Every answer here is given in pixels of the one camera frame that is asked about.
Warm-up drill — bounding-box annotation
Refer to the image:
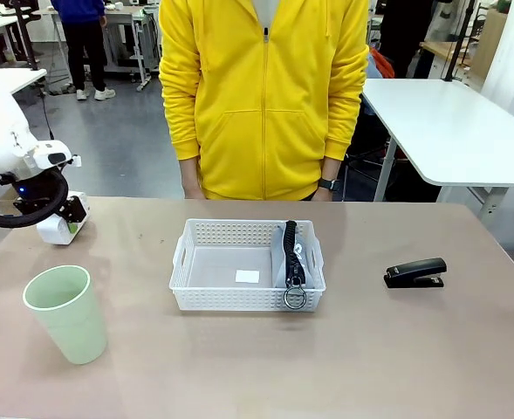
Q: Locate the grey zipper pouch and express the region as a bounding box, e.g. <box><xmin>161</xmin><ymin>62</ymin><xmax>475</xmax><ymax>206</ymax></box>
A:
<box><xmin>270</xmin><ymin>220</ymin><xmax>317</xmax><ymax>292</ymax></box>

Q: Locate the person's left forearm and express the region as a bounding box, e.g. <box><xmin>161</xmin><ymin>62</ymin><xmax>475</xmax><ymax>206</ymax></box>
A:
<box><xmin>321</xmin><ymin>156</ymin><xmax>343</xmax><ymax>181</ymax></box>

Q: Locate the black stapler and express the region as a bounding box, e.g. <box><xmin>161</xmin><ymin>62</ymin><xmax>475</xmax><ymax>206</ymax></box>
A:
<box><xmin>383</xmin><ymin>257</ymin><xmax>449</xmax><ymax>290</ymax></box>

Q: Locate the orange jacket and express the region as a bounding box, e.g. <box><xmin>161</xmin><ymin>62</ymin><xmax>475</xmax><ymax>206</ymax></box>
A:
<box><xmin>368</xmin><ymin>46</ymin><xmax>394</xmax><ymax>80</ymax></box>

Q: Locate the black stand pole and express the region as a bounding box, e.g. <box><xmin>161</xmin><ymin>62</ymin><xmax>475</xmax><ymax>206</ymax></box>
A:
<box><xmin>440</xmin><ymin>0</ymin><xmax>480</xmax><ymax>83</ymax></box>

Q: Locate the large white table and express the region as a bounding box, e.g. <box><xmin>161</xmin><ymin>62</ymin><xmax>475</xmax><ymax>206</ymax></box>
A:
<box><xmin>360</xmin><ymin>78</ymin><xmax>514</xmax><ymax>219</ymax></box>

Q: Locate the person's left hand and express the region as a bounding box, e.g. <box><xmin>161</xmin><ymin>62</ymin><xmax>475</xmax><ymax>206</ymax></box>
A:
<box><xmin>310</xmin><ymin>188</ymin><xmax>339</xmax><ymax>203</ymax></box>

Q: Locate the person's right hand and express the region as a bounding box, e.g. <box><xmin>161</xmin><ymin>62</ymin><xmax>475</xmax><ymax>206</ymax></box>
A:
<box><xmin>179</xmin><ymin>157</ymin><xmax>208</xmax><ymax>201</ymax></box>

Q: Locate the white curved desk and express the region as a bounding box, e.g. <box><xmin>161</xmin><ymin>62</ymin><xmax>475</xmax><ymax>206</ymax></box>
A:
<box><xmin>0</xmin><ymin>67</ymin><xmax>48</xmax><ymax>95</ymax></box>

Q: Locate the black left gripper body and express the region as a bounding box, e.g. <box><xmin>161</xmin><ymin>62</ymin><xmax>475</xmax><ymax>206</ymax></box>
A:
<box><xmin>58</xmin><ymin>195</ymin><xmax>88</xmax><ymax>224</ymax></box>

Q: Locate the person in blue top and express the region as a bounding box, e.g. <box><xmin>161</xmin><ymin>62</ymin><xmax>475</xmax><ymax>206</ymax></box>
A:
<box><xmin>50</xmin><ymin>0</ymin><xmax>117</xmax><ymax>102</ymax></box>

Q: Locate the black corrugated cable hose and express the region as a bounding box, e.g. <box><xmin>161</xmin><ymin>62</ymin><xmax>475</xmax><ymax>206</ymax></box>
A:
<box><xmin>0</xmin><ymin>168</ymin><xmax>71</xmax><ymax>229</ymax></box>

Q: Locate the white perforated plastic basket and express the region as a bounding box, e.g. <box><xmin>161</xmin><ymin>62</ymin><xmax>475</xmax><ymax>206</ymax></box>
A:
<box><xmin>169</xmin><ymin>218</ymin><xmax>327</xmax><ymax>313</ymax></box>

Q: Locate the light green plastic cup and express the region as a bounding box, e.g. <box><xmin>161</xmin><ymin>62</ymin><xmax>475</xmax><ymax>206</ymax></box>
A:
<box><xmin>22</xmin><ymin>264</ymin><xmax>109</xmax><ymax>366</ymax></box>

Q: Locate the white desk with metal legs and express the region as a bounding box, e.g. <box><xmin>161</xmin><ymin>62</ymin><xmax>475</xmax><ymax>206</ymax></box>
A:
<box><xmin>102</xmin><ymin>3</ymin><xmax>161</xmax><ymax>92</ymax></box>

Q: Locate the person in yellow hoodie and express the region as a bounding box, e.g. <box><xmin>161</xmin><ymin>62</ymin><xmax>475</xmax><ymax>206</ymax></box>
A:
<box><xmin>158</xmin><ymin>0</ymin><xmax>371</xmax><ymax>202</ymax></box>

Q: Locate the metal key ring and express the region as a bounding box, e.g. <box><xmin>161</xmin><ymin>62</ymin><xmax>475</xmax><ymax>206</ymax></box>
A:
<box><xmin>284</xmin><ymin>285</ymin><xmax>306</xmax><ymax>310</ymax></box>

